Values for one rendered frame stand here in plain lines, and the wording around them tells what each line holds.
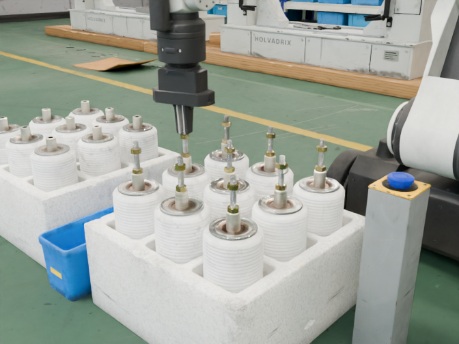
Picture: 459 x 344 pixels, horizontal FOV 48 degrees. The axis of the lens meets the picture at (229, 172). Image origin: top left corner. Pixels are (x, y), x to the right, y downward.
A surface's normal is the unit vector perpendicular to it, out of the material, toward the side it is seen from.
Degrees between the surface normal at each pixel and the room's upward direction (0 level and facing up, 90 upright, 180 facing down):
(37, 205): 90
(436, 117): 55
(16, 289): 0
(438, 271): 0
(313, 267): 90
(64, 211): 90
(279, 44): 90
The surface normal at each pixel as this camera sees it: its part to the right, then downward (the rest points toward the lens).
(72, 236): 0.74, 0.22
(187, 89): -0.40, 0.33
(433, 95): -0.61, -0.26
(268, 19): -0.71, 0.26
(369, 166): -0.51, -0.47
